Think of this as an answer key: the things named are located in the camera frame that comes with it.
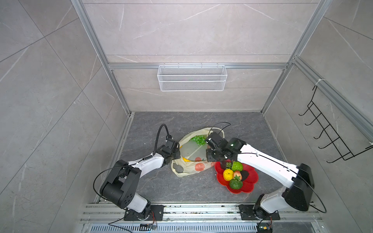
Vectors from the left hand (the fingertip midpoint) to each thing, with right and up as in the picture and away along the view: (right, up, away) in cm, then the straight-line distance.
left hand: (176, 149), depth 93 cm
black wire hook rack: (+74, +9, -29) cm, 80 cm away
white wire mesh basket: (+10, +49, +8) cm, 51 cm away
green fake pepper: (+34, -16, -15) cm, 41 cm away
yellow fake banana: (+7, -6, -4) cm, 10 cm away
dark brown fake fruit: (+32, -8, -9) cm, 34 cm away
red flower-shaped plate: (+43, -18, -11) cm, 48 cm away
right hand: (+20, -1, -13) cm, 24 cm away
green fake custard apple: (+36, -8, -10) cm, 39 cm away
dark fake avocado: (+40, -13, -11) cm, 44 cm away
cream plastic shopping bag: (+11, -7, 0) cm, 13 cm away
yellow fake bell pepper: (+31, -13, -11) cm, 35 cm away
